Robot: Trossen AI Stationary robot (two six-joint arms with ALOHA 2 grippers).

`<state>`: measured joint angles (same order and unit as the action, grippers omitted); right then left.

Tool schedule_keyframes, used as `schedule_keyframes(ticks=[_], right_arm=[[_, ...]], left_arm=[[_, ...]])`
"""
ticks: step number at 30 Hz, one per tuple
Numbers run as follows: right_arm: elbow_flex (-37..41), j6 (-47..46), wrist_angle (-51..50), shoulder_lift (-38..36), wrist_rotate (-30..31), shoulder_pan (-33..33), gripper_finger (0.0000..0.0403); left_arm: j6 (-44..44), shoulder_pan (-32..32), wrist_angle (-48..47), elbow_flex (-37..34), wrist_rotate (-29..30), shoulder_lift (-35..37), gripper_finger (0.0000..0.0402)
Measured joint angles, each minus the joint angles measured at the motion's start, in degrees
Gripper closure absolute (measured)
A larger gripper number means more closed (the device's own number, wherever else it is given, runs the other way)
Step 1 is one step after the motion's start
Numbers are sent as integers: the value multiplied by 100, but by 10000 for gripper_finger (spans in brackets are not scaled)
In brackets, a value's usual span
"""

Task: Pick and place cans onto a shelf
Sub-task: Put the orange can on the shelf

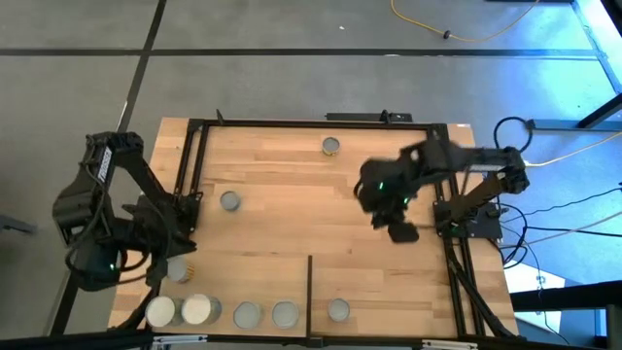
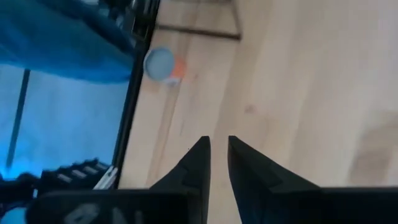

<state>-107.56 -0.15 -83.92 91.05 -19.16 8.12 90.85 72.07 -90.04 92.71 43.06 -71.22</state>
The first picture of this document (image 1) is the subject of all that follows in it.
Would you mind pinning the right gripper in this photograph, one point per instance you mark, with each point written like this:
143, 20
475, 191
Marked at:
391, 214

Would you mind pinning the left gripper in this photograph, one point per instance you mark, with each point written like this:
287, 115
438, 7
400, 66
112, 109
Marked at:
141, 257

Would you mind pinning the tall blue label can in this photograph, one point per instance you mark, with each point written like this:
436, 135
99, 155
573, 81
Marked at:
160, 312

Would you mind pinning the tall pale label can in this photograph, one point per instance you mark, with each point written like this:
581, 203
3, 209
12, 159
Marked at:
196, 309

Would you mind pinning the short gray-blue can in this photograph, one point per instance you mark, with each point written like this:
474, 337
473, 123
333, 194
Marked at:
230, 200

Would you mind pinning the cream green label can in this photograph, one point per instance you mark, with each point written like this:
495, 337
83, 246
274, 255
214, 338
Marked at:
247, 315

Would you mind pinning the red can with yellow rings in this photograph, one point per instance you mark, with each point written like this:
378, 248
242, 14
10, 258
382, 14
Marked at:
338, 309

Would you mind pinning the rainbow label can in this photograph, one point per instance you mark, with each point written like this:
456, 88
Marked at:
285, 314

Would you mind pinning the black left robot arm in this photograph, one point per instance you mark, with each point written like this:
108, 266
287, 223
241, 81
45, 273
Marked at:
104, 163

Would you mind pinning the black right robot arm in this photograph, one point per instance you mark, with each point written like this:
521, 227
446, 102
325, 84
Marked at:
505, 165

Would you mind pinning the white label plate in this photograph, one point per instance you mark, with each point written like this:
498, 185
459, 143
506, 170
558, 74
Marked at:
449, 344
180, 339

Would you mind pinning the short yellow-green can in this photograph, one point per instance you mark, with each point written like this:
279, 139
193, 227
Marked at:
331, 145

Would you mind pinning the black bar device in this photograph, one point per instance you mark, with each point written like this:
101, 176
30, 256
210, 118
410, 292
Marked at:
359, 117

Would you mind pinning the black overhead rig beam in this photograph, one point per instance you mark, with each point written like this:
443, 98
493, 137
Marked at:
573, 295
364, 343

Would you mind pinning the gray floor stand foot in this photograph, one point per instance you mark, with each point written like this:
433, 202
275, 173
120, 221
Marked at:
14, 224

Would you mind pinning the black floor stand base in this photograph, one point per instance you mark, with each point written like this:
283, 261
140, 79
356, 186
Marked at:
559, 125

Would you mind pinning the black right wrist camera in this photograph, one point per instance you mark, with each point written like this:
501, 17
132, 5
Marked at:
403, 233

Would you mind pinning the black aluminium table frame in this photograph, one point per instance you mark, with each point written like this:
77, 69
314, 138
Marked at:
291, 124

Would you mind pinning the black table-level camera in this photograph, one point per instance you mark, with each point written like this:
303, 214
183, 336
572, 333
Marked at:
315, 341

